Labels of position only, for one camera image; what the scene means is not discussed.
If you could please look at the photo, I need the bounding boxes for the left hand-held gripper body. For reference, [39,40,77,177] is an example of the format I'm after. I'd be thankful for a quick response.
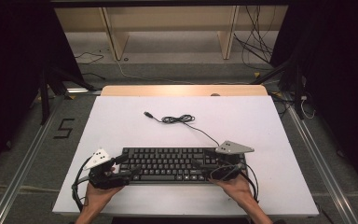
[82,147,132,190]

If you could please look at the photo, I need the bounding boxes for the thin black floor cable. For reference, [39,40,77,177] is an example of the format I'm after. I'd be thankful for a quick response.
[74,50,105,66]

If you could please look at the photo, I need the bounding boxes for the bundle of black hanging cables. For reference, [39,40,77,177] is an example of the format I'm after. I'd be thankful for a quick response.
[232,5,282,71]

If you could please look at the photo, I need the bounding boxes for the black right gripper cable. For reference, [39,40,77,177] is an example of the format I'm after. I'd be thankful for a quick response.
[217,161,260,203]

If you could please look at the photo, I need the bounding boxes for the black computer keyboard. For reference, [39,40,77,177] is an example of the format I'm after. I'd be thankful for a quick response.
[117,147,248,185]

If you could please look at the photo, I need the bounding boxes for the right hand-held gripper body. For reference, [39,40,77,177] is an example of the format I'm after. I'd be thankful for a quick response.
[203,140,255,182]

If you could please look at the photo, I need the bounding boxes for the black metal stand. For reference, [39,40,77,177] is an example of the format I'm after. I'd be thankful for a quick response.
[37,61,98,126]
[249,46,306,121]

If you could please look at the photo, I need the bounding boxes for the person's right hand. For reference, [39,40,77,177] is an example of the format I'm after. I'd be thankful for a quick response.
[209,174,256,207]

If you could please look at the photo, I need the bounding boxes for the wooden shelf unit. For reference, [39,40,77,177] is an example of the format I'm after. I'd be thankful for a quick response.
[53,5,290,62]

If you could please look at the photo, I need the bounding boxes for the aluminium floor rail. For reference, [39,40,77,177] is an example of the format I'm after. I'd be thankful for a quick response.
[282,95,358,224]
[0,92,67,224]

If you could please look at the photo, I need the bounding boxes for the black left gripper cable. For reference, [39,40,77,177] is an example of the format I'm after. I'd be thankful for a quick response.
[71,156,91,213]

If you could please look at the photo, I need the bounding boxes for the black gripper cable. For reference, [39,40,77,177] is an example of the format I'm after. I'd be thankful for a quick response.
[71,156,91,213]
[217,161,260,203]

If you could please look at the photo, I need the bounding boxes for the dark curtain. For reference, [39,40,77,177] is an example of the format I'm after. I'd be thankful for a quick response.
[269,0,358,200]
[0,0,86,181]

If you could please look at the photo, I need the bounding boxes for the wooden table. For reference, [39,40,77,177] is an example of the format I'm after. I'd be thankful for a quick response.
[100,84,269,97]

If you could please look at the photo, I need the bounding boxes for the black keyboard cable with plug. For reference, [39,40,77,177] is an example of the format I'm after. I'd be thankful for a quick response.
[143,111,220,149]

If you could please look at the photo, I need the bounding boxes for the white table board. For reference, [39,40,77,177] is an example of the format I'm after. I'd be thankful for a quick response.
[51,94,321,218]

